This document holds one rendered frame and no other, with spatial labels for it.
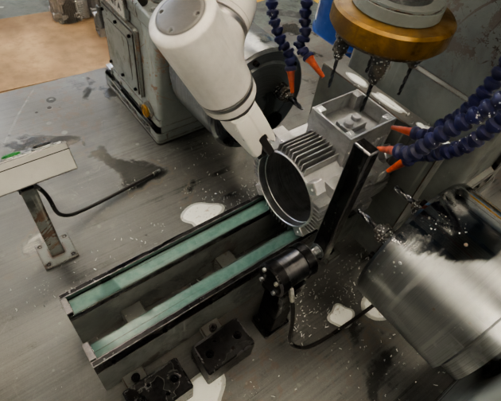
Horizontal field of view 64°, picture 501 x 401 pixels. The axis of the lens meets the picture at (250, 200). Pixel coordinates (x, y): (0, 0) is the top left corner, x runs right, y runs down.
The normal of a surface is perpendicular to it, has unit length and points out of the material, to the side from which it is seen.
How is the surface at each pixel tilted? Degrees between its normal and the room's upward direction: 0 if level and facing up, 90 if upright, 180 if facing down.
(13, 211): 0
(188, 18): 30
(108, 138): 0
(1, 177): 52
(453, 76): 90
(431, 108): 90
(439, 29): 0
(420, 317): 77
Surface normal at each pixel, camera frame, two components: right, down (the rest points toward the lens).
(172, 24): -0.31, -0.32
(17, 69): 0.11, -0.64
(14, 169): 0.54, 0.13
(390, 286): -0.75, 0.25
